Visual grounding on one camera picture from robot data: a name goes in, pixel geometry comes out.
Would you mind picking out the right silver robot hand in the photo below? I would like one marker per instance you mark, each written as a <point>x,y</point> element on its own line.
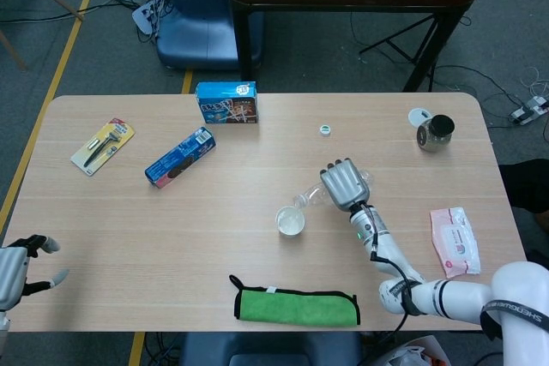
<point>345,186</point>

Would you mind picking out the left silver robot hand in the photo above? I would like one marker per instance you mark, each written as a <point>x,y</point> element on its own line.
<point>9,271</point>

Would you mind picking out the clear plastic bottle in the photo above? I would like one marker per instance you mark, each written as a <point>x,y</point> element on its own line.
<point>315,194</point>

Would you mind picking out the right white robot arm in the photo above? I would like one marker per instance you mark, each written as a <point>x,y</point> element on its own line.
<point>454,295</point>

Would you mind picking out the white green bottle cap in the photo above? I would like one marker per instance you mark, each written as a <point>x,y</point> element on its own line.
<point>325,130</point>

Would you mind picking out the white printed paper cup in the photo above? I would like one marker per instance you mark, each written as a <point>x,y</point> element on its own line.
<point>290,224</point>

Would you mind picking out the glass jar with black lid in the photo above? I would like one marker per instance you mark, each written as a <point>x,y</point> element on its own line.
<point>435,136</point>

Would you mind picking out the pink wet wipes pack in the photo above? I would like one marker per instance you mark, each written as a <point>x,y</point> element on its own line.
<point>454,241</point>

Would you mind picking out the green cloth with black edge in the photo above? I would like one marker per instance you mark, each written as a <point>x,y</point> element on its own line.
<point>296,308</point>

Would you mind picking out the blue chocolate chip cookie box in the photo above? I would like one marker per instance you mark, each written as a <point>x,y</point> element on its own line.
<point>227,102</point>

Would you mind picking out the black tripod stand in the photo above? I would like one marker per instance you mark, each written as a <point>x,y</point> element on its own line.
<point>422,57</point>

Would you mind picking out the black razor in yellow pack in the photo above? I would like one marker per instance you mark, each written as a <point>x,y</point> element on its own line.
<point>103,147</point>

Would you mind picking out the blue long sandwich cookie box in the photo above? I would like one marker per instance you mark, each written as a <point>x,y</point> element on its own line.
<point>180,158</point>

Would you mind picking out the white plastic bag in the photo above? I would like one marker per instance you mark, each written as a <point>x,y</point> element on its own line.
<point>407,355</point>

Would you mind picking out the black object beside table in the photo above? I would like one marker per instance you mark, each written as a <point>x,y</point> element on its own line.
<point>527,186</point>

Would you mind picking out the white power strip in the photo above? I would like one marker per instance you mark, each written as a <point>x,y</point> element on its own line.
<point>527,111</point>

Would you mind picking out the blue machine base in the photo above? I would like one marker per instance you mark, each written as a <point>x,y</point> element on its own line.
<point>197,19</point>

